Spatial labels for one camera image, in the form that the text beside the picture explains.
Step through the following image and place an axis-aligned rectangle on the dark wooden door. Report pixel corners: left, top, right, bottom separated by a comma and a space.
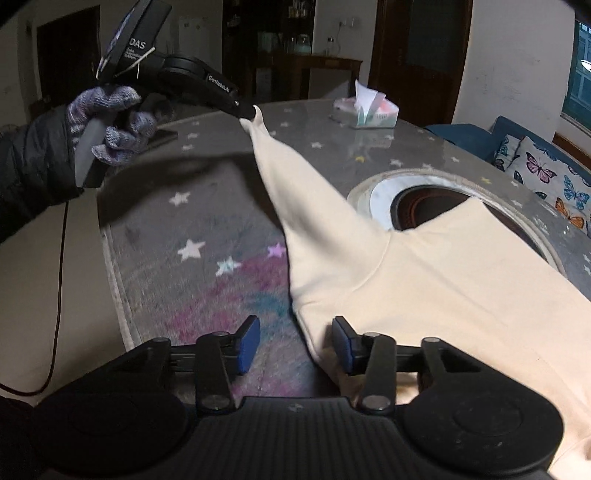
369, 0, 473, 127

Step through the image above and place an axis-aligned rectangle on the dark wooden sideboard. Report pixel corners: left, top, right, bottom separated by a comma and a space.
270, 54, 363, 101

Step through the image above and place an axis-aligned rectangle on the window with green frame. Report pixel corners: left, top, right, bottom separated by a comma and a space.
563, 19, 591, 130

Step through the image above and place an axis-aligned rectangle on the butterfly print pillow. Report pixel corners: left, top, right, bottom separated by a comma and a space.
506, 137, 590, 235

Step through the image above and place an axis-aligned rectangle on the black cable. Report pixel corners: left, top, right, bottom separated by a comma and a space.
0, 197, 70, 398

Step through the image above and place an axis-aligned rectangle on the black jacket left forearm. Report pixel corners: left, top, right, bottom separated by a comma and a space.
0, 106, 83, 240

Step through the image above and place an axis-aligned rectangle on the cream hoodie sweatshirt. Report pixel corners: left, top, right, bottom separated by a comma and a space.
242, 115, 590, 479

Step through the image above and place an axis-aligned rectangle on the tissue box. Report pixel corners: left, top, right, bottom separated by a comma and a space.
331, 81, 400, 129

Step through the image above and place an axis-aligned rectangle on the blue sofa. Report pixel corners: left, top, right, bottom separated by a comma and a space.
426, 116, 590, 187

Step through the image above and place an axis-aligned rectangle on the left hand in knit glove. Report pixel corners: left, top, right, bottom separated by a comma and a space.
66, 86, 170, 166

